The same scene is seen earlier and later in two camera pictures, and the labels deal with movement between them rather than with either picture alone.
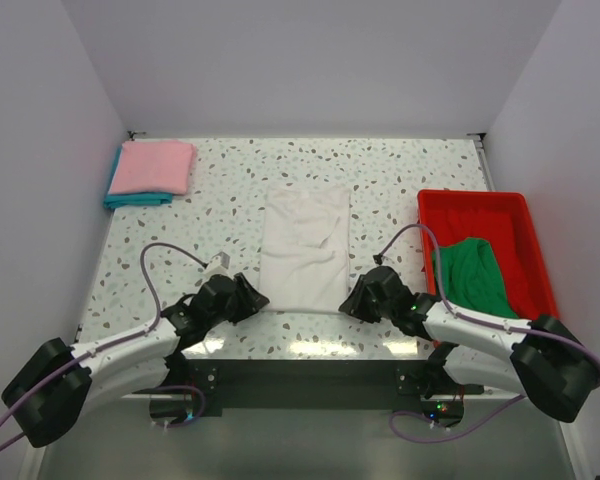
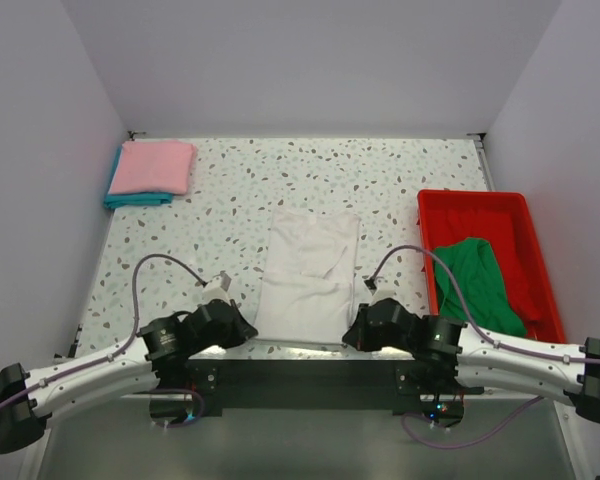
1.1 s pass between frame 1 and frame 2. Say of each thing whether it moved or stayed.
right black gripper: moved
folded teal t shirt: stayed
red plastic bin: stayed
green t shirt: stayed
